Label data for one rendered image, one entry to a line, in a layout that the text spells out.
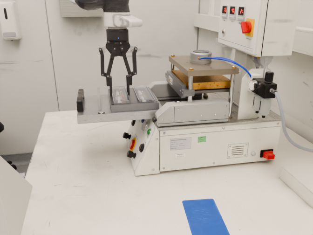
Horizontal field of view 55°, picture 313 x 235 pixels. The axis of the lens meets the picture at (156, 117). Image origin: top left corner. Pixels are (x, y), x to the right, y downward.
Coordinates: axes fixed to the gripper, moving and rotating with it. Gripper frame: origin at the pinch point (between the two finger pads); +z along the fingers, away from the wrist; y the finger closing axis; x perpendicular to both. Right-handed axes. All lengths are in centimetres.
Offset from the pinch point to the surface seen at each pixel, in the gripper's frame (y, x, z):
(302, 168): -59, 29, 23
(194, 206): -18.6, 36.3, 27.7
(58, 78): 39, -141, 31
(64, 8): 28, -128, -22
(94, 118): 9.4, 11.2, 7.3
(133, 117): -3.7, 11.1, 8.0
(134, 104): -4.3, 10.1, 3.5
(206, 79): -30.8, 6.3, -3.2
